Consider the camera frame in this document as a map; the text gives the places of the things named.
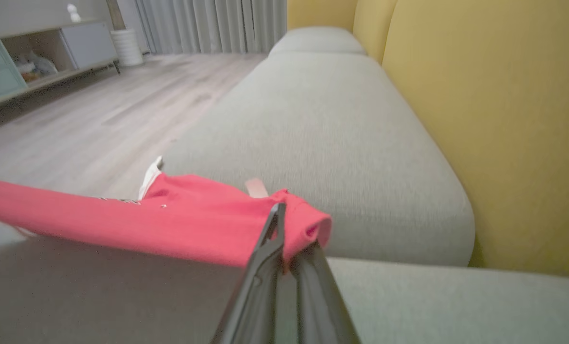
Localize beige teal television cabinet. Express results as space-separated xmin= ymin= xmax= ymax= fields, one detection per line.
xmin=0 ymin=18 xmax=121 ymax=114

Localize long grey sofa seat cushion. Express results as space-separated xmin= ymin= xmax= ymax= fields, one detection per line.
xmin=158 ymin=50 xmax=476 ymax=267

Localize grey pleated curtain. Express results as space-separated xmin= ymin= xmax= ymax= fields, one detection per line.
xmin=134 ymin=0 xmax=288 ymax=54

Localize yellow sofa armrest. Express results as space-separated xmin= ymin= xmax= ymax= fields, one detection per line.
xmin=287 ymin=0 xmax=359 ymax=33

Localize grey white cabinet door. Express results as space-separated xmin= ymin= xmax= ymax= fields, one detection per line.
xmin=59 ymin=21 xmax=119 ymax=71

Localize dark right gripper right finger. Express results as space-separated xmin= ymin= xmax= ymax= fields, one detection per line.
xmin=289 ymin=240 xmax=361 ymax=344

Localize large grey sofa ottoman cushion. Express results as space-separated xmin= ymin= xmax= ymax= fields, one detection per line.
xmin=0 ymin=217 xmax=569 ymax=344

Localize small grey sofa seat cushion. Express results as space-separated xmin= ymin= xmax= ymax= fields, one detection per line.
xmin=268 ymin=26 xmax=366 ymax=56

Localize toys in cabinet shelf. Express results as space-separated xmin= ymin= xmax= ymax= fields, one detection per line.
xmin=14 ymin=51 xmax=59 ymax=83

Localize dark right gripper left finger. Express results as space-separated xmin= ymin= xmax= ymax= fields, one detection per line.
xmin=211 ymin=203 xmax=286 ymax=344

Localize narrow yellow sofa back cushion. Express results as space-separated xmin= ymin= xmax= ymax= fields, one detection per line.
xmin=352 ymin=0 xmax=400 ymax=65

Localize red garment white label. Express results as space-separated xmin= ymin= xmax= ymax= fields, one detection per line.
xmin=0 ymin=155 xmax=333 ymax=268

